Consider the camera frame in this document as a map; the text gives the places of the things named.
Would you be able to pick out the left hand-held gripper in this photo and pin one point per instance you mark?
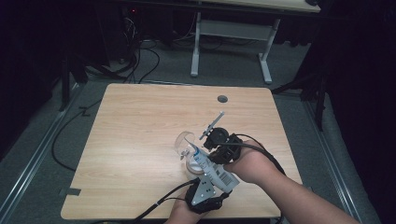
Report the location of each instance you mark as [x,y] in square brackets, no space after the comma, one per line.
[204,194]

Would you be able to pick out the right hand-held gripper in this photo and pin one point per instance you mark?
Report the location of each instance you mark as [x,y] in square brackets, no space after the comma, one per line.
[225,149]

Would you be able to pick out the clear glass jar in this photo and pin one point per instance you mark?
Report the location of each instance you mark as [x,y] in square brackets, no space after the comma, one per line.
[195,168]

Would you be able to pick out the clear glass lid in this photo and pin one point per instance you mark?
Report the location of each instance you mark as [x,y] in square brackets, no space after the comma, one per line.
[183,141]

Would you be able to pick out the person's left hand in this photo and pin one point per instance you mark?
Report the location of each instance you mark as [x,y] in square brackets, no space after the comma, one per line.
[182,214]

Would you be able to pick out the person's right hand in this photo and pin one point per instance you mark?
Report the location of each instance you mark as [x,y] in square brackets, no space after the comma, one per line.
[253,165]

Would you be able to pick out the black tripod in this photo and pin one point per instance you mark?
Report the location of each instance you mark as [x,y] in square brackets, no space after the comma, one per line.
[314,90]

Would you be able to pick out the grey tape piece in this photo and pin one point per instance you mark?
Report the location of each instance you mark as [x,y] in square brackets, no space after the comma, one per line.
[72,191]

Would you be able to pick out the black stand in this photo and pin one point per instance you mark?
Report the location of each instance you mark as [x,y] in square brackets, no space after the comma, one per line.
[66,81]

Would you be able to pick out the metal floor rail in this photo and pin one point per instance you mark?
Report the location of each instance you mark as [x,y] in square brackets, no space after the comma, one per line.
[34,155]
[334,165]

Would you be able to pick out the white metal frame desk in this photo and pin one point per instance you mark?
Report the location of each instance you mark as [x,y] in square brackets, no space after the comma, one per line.
[233,29]

